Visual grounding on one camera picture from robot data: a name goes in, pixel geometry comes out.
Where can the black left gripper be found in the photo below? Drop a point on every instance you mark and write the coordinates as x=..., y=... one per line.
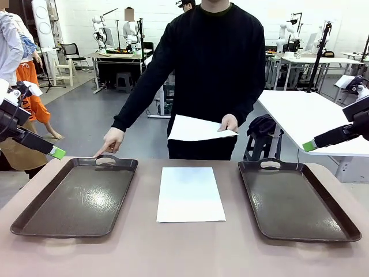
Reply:
x=11, y=118

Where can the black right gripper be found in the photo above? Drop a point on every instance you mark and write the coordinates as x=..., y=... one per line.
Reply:
x=360, y=115

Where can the white A4 sheet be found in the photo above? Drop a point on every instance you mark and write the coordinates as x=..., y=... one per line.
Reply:
x=196, y=130

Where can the person's left forearm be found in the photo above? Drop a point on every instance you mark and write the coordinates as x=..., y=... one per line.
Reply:
x=248, y=104

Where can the person's right forearm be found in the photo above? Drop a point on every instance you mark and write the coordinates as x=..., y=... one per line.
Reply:
x=132, y=101

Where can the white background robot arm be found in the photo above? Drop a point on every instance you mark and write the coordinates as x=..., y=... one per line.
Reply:
x=284, y=31

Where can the person's right hand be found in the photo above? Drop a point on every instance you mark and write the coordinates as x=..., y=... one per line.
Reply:
x=113, y=138

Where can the person's left hand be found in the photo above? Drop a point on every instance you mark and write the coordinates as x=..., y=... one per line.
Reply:
x=230, y=122

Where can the tan brown cloth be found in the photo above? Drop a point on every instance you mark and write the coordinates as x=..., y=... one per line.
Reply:
x=20, y=155

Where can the white table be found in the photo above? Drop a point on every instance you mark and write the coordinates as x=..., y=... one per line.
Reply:
x=302, y=115

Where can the black cloth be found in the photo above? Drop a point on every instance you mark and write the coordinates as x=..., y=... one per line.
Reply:
x=263, y=124

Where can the brown plastic tray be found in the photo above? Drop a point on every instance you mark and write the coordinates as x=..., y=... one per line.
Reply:
x=291, y=207
x=78, y=202

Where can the white folding chair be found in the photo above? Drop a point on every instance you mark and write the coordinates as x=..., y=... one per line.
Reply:
x=64, y=70

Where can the black stool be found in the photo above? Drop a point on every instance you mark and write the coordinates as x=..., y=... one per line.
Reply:
x=253, y=144

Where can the white background desk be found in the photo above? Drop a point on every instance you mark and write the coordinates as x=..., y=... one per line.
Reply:
x=317, y=60

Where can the black tripod stand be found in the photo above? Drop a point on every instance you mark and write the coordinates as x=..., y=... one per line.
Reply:
x=323, y=52

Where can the black mesh office chair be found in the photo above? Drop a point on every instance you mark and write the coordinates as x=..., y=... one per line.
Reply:
x=69, y=50

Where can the figure in light blue shirt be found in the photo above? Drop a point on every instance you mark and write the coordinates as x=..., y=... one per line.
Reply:
x=8, y=43

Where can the grey plastic stool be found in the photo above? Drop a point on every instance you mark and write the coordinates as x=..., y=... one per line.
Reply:
x=124, y=80

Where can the background work table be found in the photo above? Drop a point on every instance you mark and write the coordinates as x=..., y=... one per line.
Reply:
x=115, y=56

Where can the white tower air conditioner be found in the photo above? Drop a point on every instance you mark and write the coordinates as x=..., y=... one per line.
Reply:
x=43, y=23

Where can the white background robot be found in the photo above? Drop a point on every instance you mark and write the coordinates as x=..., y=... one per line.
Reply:
x=131, y=30
x=98, y=31

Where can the person in black sweater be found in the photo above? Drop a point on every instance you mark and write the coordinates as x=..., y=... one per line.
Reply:
x=213, y=57

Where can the white A4 paper stack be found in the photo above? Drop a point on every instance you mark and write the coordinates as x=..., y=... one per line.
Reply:
x=190, y=196

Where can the background person with blurred face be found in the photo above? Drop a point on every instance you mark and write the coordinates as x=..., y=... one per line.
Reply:
x=129, y=14

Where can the background person in black cap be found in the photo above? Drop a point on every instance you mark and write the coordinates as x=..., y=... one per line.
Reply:
x=187, y=5

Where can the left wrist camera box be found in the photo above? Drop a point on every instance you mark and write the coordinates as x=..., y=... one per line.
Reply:
x=31, y=89

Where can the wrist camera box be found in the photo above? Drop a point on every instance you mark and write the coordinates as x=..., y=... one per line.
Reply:
x=31, y=89
x=344, y=81

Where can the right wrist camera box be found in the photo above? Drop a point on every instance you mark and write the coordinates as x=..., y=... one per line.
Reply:
x=344, y=81

